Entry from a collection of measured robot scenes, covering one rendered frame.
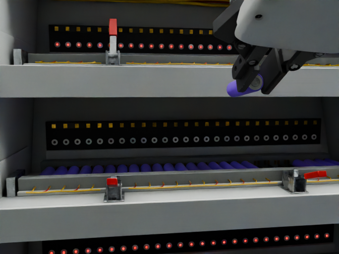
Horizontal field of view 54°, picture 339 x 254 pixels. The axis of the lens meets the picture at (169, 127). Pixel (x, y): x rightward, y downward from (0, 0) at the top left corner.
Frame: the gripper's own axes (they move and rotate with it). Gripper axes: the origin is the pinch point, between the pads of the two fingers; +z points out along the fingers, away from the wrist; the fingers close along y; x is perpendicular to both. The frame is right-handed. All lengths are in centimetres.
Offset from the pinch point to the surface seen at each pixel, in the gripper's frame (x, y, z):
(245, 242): 11.5, -12.3, 37.2
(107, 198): 7.8, 13.6, 20.8
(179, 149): -5.0, 0.4, 33.8
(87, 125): -8.5, 18.1, 32.7
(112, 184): 7.7, 13.1, 14.4
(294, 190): 6.5, -13.0, 18.9
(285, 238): 10.9, -20.2, 36.5
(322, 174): 6.0, -13.4, 12.5
